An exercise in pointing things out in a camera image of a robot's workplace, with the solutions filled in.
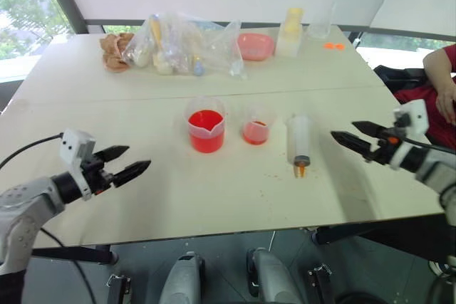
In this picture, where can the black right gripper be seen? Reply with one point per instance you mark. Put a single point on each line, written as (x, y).
(383, 151)

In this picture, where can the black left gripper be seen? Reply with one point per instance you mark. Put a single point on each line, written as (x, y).
(96, 176)

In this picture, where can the person's bare forearm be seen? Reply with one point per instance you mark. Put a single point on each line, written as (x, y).
(440, 67)

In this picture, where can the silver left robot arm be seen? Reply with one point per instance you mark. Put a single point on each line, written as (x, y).
(21, 208)

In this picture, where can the clear plastic syringe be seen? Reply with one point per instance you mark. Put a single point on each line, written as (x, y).
(299, 136)

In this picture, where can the large beaker with red liquid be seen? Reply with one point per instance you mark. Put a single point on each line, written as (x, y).
(206, 133)

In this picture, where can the small beaker with red liquid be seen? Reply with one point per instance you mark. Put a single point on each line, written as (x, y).
(256, 133)

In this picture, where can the person's bare hand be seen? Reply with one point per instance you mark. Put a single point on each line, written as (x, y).
(447, 103)

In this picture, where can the person in red shirt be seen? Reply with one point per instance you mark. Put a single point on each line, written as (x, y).
(417, 95)

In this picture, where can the black chair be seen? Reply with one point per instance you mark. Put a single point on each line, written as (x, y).
(399, 76)

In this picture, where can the small orange cap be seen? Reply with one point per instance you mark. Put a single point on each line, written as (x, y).
(339, 46)
(328, 46)

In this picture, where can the clear tall glass beaker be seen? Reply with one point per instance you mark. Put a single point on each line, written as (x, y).
(320, 26)

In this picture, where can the small blue bottle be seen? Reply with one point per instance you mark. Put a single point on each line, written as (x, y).
(199, 68)

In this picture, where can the white bottle with yellow cap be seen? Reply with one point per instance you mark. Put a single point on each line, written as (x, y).
(290, 37)

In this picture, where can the black metal latch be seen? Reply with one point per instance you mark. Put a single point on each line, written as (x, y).
(117, 288)
(320, 282)

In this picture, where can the clear plastic bag with bottles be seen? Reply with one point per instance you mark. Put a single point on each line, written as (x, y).
(167, 44)

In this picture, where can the silver robot leg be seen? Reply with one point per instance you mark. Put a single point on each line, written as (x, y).
(274, 279)
(181, 279)

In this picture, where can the pink plastic bowl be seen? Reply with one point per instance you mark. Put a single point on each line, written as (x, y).
(254, 46)

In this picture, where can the clear empty plastic bag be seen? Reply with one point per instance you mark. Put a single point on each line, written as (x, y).
(222, 51)

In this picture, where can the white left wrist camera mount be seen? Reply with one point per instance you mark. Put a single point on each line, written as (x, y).
(73, 144)

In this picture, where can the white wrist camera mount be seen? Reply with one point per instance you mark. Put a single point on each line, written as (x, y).
(73, 144)
(415, 113)

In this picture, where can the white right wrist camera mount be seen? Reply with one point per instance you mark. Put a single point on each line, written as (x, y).
(415, 113)

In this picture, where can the black table frame bar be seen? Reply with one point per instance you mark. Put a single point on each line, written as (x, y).
(71, 254)
(374, 238)

